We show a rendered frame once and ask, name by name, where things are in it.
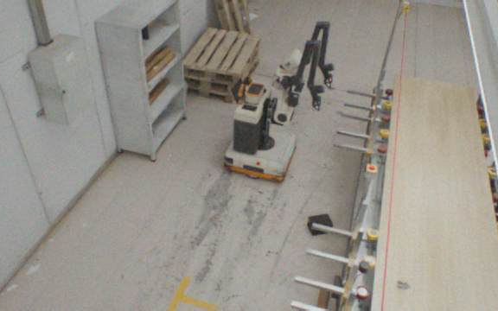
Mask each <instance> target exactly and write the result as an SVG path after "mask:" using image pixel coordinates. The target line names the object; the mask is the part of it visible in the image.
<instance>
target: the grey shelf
mask: <svg viewBox="0 0 498 311"><path fill-rule="evenodd" d="M176 8H177V14H176ZM178 13H179V14H178ZM178 16H179V17H178ZM155 19H156V23H155V24H154V25H153V26H151V27H149V28H148V33H149V39H148V40H144V39H143V37H142V34H141V29H143V28H144V27H145V26H146V25H147V24H149V23H150V22H152V21H153V20H155ZM95 25H96V29H97V35H98V39H99V49H100V54H101V59H102V64H103V68H104V74H105V82H106V88H107V93H108V98H109V103H110V107H111V113H112V122H113V123H114V127H115V132H116V138H117V142H118V153H119V154H122V153H123V152H124V151H123V150H121V149H128V150H131V151H135V152H138V153H142V154H146V155H150V153H151V155H150V156H151V161H152V162H156V150H157V149H158V147H159V146H160V144H161V142H162V141H163V139H164V138H165V137H166V136H167V135H168V134H169V133H170V132H171V131H172V130H173V128H174V127H175V126H176V124H177V123H178V120H179V119H180V118H181V116H182V115H183V117H182V119H184V120H185V119H186V112H185V96H184V79H183V64H182V31H181V15H180V0H125V1H123V2H122V3H121V4H119V5H118V6H116V7H115V8H114V9H112V10H111V11H109V12H108V13H106V14H105V15H103V16H102V17H100V19H98V20H96V21H95ZM179 30H180V31H179ZM135 31H136V34H135ZM178 38H179V43H178ZM166 46H167V48H169V49H170V52H173V53H175V55H176V57H175V58H174V59H173V60H172V61H171V62H170V63H169V64H168V65H167V66H166V67H165V68H163V69H162V70H161V71H160V72H159V73H158V74H157V75H156V76H155V77H154V78H153V79H152V80H150V81H149V82H148V83H147V82H146V74H145V67H144V60H145V59H146V58H147V57H148V56H149V55H150V54H152V53H153V52H154V51H155V50H156V49H157V48H160V49H161V51H162V50H163V49H164V48H166ZM139 67H140V70H139ZM180 68H181V73H180ZM141 69H142V70H141ZM140 74H141V77H140ZM144 76H145V77H144ZM164 78H167V79H169V84H168V85H167V87H166V88H165V89H164V90H163V92H162V93H161V94H160V95H159V96H158V98H157V99H156V100H155V101H154V103H153V104H152V105H149V98H148V92H149V91H151V90H152V89H153V88H154V87H155V86H156V83H157V82H158V81H159V80H160V83H161V82H162V81H163V79H164ZM143 96H144V98H143ZM183 107H184V108H183ZM144 110H145V112H144ZM152 154H153V155H152ZM152 156H153V157H152Z"/></svg>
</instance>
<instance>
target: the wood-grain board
mask: <svg viewBox="0 0 498 311"><path fill-rule="evenodd" d="M399 82H400V74H396V73H395V75H394V85H393V101H392V109H391V119H390V127H389V136H388V144H387V152H386V169H385V178H384V187H383V194H382V204H381V213H380V229H379V233H380V235H379V238H378V247H377V255H376V264H375V265H374V273H373V289H372V298H371V306H370V311H381V309H382V298H383V288H384V277H385V265H386V245H387V234H388V223H389V212H390V201H391V190H392V179H393V199H392V211H391V222H390V233H389V245H388V256H387V267H386V290H385V300H384V311H498V228H497V223H496V217H495V209H494V203H493V198H492V192H491V186H490V181H489V176H488V172H487V167H486V163H485V155H484V150H483V145H482V135H481V131H480V125H479V119H478V114H477V109H476V99H475V94H474V89H473V88H471V87H467V86H457V85H452V83H446V82H441V81H436V80H431V79H422V78H417V77H412V76H406V75H401V87H400V98H399ZM398 104H399V119H398V131H397V142H396V154H395V166H394V177H393V158H394V147H395V137H396V126H397V115H398ZM398 280H400V281H401V282H406V283H407V284H408V285H410V288H409V289H399V288H397V287H396V285H398V284H397V283H396V281H398Z"/></svg>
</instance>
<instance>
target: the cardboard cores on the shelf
mask: <svg viewBox="0 0 498 311"><path fill-rule="evenodd" d="M155 23H156V19H155V20H153V21H152V22H150V23H149V24H147V25H148V28H149V27H151V26H153V25H154V24H155ZM175 57H176V55H175V53H173V52H170V49H169V48H167V46H166V48H164V49H163V50H162V51H161V49H160V48H157V49H156V50H155V51H154V52H153V53H152V54H150V55H149V56H148V57H147V58H146V59H145V60H144V67H145V74H146V82H147V83H148V82H149V81H150V80H152V79H153V78H154V77H155V76H156V75H157V74H158V73H159V72H160V71H161V70H162V69H163V68H165V67H166V66H167V65H168V64H169V63H170V62H171V61H172V60H173V59H174V58H175ZM168 84H169V79H167V78H164V79H163V81H162V82H161V83H160V80H159V81H158V82H157V83H156V86H155V87H154V88H153V89H152V90H151V91H149V92H148V98H149V105H152V104H153V103H154V101H155V100H156V99H157V98H158V96H159V95H160V94H161V93H162V92H163V90H164V89H165V88H166V87H167V85H168ZM150 94H151V95H150Z"/></svg>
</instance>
